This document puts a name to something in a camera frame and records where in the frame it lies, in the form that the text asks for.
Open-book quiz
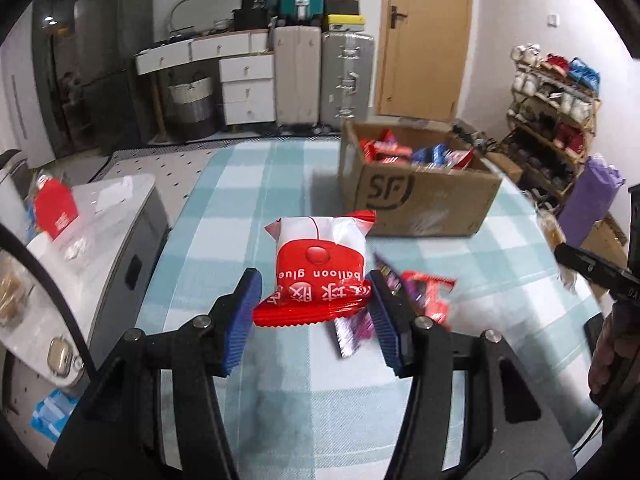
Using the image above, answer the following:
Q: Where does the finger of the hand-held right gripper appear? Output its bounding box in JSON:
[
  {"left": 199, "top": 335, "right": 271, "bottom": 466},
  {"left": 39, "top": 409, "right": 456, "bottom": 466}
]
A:
[{"left": 554, "top": 242, "right": 640, "bottom": 306}]

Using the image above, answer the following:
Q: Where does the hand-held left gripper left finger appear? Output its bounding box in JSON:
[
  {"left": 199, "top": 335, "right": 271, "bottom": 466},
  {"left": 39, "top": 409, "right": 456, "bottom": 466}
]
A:
[{"left": 47, "top": 267, "right": 263, "bottom": 480}]

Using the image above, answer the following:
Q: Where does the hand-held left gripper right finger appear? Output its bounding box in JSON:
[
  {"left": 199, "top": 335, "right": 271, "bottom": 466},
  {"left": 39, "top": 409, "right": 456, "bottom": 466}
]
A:
[{"left": 367, "top": 270, "right": 578, "bottom": 480}]

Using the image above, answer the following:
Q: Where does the purple candy packet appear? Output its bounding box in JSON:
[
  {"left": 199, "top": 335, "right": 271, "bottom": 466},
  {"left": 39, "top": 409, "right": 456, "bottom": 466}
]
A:
[{"left": 334, "top": 252, "right": 403, "bottom": 358}]

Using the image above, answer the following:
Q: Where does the red and white puffy packet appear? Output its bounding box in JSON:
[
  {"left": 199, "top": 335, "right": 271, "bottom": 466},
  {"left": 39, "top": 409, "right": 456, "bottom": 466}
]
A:
[{"left": 252, "top": 210, "right": 377, "bottom": 328}]

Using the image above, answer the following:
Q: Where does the brown cardboard box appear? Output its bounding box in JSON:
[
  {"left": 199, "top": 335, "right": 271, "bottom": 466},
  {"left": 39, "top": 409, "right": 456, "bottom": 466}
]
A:
[{"left": 337, "top": 119, "right": 503, "bottom": 237}]

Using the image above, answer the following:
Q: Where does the red white snack packet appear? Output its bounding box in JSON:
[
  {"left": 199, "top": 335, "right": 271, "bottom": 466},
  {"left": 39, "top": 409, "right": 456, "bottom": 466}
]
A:
[{"left": 360, "top": 129, "right": 414, "bottom": 164}]

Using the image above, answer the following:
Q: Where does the blue snack packet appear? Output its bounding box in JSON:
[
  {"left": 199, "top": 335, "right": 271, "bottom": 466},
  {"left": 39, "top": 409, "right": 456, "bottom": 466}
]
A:
[{"left": 412, "top": 144, "right": 448, "bottom": 166}]

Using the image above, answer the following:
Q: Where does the person's right hand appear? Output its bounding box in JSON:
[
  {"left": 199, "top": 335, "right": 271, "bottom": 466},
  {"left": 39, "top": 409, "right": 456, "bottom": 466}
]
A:
[{"left": 587, "top": 300, "right": 640, "bottom": 406}]

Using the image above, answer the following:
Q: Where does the purple bag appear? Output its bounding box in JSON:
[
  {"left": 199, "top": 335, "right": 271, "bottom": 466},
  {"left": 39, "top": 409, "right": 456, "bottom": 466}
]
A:
[{"left": 557, "top": 156, "right": 626, "bottom": 248}]

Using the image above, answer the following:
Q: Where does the small cardboard box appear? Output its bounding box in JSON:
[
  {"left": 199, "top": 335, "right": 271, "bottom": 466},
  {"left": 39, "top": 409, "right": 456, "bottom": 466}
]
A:
[{"left": 487, "top": 152, "right": 524, "bottom": 184}]

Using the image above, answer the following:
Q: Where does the wooden shoe rack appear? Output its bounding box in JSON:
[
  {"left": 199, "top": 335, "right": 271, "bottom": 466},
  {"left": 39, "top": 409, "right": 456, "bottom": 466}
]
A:
[{"left": 505, "top": 45, "right": 601, "bottom": 206}]

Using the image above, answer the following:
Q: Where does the white side table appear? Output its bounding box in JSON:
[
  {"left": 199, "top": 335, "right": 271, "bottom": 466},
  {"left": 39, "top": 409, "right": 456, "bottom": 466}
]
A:
[{"left": 0, "top": 172, "right": 171, "bottom": 391}]

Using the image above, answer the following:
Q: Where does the pile of shoes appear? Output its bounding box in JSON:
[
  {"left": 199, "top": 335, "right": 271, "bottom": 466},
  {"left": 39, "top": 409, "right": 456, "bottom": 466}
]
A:
[{"left": 452, "top": 120, "right": 502, "bottom": 155}]

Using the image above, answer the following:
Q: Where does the small beige case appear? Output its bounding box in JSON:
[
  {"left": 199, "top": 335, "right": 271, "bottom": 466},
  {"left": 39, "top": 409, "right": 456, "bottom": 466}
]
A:
[{"left": 47, "top": 337, "right": 84, "bottom": 379}]

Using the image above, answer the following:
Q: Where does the blue tissue pack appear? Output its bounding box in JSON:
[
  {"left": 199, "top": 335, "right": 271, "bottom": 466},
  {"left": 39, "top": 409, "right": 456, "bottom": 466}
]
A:
[{"left": 31, "top": 390, "right": 81, "bottom": 443}]

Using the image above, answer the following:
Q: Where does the red bag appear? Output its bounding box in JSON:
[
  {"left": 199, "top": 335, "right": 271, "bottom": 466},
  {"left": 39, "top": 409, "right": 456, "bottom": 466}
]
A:
[{"left": 32, "top": 175, "right": 81, "bottom": 241}]

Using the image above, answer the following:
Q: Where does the grey white laundry basket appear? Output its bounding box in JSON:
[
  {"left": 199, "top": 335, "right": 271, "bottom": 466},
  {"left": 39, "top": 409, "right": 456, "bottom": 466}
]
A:
[{"left": 167, "top": 74, "right": 216, "bottom": 130}]

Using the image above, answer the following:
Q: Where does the white drawer desk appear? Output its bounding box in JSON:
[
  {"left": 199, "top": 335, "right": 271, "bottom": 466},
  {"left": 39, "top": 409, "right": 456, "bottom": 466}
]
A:
[{"left": 135, "top": 30, "right": 277, "bottom": 128}]

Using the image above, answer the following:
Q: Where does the silver suitcase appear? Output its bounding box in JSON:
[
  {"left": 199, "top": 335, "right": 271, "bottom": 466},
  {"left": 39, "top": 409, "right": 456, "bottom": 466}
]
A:
[{"left": 320, "top": 30, "right": 377, "bottom": 128}]

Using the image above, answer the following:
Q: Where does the beige suitcase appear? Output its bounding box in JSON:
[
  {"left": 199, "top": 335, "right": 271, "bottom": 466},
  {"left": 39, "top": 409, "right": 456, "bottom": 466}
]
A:
[{"left": 272, "top": 25, "right": 322, "bottom": 128}]

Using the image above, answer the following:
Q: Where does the wooden door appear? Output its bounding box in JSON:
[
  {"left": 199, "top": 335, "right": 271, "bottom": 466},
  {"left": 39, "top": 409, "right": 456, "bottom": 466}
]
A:
[{"left": 375, "top": 0, "right": 473, "bottom": 122}]

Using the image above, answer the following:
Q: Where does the dark grey refrigerator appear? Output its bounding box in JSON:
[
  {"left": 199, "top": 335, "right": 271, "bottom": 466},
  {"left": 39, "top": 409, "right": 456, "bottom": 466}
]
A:
[{"left": 30, "top": 0, "right": 156, "bottom": 158}]

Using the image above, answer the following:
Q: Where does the yellow shoe box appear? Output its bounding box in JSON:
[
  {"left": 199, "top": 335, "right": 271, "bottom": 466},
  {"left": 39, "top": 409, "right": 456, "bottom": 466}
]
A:
[{"left": 322, "top": 14, "right": 366, "bottom": 34}]

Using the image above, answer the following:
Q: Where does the black bag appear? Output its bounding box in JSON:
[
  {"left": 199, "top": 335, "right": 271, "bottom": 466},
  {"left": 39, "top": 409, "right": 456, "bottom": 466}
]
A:
[{"left": 232, "top": 0, "right": 271, "bottom": 31}]

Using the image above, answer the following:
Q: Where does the black cable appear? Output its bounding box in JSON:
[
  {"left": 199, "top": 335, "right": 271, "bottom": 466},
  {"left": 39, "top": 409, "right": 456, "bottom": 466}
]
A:
[{"left": 0, "top": 222, "right": 101, "bottom": 377}]

